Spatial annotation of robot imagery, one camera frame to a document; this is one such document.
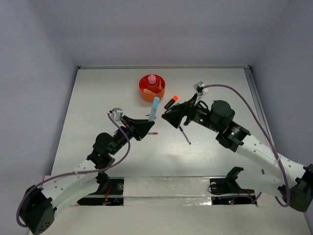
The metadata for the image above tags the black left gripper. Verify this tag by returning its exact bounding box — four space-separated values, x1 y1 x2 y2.
109 116 154 155

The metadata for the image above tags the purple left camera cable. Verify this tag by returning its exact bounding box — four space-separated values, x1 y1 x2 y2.
16 111 132 228

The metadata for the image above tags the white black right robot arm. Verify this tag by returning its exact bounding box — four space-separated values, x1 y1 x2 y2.
162 100 313 212

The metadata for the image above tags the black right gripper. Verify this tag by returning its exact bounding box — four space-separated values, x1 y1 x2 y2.
161 94 221 133

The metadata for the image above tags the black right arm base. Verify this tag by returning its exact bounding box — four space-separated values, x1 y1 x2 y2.
207 166 257 206

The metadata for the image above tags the pink capped sticker bottle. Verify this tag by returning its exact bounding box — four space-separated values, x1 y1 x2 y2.
147 74 157 85

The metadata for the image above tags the orange translucent highlighter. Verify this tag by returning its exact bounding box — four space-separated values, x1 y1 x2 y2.
143 89 156 95

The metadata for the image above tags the blue translucent highlighter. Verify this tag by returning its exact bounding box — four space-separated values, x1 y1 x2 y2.
148 96 160 121

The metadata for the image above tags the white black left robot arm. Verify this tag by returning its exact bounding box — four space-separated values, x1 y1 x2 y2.
16 116 155 235

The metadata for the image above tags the blue ballpoint pen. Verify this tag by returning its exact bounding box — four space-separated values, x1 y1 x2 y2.
179 126 192 145

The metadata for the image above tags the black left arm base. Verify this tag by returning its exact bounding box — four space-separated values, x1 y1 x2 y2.
77 177 124 206

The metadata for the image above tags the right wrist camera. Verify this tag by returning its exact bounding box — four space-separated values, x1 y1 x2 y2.
193 81 208 102

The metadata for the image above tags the orange round divided organizer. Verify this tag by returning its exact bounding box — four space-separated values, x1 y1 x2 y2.
138 74 166 102

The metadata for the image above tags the black highlighter orange cap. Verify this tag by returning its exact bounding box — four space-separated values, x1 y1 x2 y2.
164 96 179 110

